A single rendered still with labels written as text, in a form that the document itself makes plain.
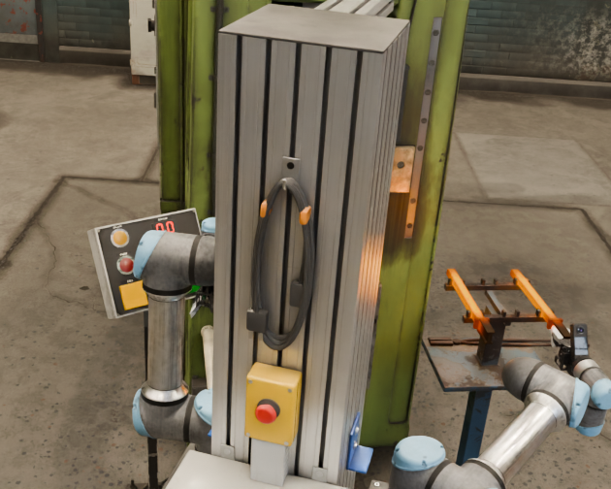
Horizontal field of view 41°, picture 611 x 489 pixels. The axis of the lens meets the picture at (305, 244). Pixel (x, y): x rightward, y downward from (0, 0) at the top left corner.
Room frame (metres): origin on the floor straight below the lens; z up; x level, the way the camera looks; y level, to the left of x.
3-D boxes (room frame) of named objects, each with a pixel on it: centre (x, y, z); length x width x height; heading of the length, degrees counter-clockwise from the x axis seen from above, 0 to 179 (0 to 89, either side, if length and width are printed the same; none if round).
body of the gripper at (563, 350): (2.10, -0.85, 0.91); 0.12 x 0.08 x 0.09; 11
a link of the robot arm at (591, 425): (1.95, -0.87, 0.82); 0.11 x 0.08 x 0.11; 49
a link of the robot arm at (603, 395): (1.94, -0.88, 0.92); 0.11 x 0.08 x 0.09; 11
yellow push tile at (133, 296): (2.13, 0.51, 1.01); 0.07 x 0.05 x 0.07; 126
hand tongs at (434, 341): (2.52, -0.77, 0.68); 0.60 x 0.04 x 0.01; 96
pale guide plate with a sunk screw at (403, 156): (2.67, -0.31, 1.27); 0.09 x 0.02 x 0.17; 101
